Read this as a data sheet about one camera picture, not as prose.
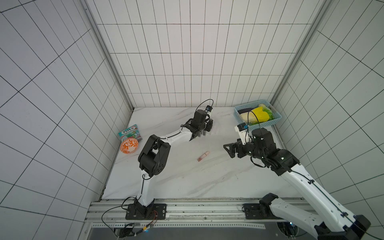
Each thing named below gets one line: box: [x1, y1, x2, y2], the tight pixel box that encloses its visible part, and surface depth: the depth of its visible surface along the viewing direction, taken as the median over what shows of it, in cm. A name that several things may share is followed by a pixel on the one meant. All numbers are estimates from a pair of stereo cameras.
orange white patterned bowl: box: [120, 138, 139, 154], surface depth 97 cm
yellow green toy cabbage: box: [240, 103, 274, 126], surface depth 108 cm
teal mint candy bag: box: [118, 124, 143, 142], surface depth 103 cm
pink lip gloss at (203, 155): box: [197, 151, 210, 162], surface depth 94 cm
